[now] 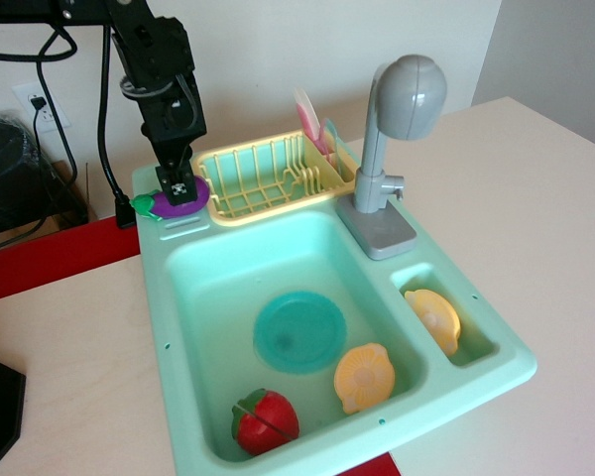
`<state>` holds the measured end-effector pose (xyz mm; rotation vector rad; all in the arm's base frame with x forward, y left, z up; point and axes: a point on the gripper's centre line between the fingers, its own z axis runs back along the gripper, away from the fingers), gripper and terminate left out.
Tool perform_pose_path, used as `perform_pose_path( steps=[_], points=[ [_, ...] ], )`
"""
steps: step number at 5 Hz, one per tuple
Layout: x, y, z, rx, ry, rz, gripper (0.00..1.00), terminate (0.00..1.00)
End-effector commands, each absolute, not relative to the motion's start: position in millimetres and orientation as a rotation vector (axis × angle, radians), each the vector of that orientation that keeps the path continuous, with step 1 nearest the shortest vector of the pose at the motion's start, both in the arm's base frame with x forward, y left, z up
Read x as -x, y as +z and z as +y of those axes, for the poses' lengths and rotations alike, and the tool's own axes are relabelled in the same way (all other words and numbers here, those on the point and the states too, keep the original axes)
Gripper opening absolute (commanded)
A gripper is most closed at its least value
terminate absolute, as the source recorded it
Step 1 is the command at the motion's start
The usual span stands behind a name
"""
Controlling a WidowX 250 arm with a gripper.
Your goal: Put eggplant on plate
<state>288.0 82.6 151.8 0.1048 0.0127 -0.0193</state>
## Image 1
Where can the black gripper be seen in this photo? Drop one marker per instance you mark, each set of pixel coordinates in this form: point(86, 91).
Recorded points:
point(157, 59)

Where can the teal toy utensil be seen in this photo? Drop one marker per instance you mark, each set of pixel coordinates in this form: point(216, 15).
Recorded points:
point(329, 140)

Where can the black bin with bag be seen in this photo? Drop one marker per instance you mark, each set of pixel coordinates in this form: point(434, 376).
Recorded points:
point(17, 147)

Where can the yellow lemon half in side compartment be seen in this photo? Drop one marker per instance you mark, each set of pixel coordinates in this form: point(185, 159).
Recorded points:
point(438, 316)

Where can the teal toy plate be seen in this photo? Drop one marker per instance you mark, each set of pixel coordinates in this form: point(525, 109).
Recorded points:
point(299, 332)

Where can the mint green toy sink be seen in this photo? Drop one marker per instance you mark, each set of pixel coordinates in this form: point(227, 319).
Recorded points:
point(206, 285)

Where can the yellow dish rack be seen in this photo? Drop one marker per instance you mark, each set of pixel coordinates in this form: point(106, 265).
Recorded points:
point(270, 176)

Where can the white wall outlet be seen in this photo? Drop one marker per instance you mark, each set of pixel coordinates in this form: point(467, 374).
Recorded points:
point(45, 118)

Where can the red toy strawberry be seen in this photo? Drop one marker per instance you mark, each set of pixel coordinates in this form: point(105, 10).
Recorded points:
point(263, 421)

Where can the grey toy faucet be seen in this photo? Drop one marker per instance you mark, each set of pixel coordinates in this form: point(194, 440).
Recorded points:
point(405, 102)

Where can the purple toy eggplant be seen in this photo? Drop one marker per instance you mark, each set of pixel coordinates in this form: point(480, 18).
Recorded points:
point(154, 204)

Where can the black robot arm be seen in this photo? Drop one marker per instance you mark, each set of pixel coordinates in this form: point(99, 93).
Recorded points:
point(61, 15)

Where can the yellow lemon half in basin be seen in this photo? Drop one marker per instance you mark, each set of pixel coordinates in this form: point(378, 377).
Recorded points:
point(364, 377)

